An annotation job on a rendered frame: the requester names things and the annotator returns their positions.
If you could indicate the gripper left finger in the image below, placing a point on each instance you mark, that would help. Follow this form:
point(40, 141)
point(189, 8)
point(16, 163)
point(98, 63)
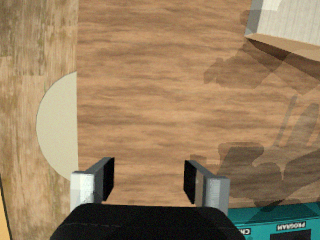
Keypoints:
point(93, 185)

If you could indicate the green box-shaped console housing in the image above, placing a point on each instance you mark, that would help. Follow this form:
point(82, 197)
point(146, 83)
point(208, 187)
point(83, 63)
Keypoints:
point(284, 222)

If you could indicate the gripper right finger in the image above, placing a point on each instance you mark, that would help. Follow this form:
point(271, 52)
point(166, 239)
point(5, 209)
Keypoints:
point(204, 188)

